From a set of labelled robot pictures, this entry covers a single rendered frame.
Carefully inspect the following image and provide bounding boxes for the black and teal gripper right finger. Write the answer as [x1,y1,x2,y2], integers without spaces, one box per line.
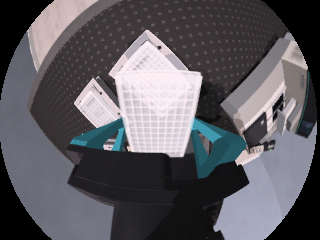
[191,118,247,179]

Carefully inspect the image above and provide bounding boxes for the white multi-well plate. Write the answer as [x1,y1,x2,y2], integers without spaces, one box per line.
[120,41,177,71]
[78,88,119,128]
[115,69,202,157]

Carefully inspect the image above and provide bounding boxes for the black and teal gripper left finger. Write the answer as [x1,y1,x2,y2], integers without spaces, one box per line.
[70,118,126,151]

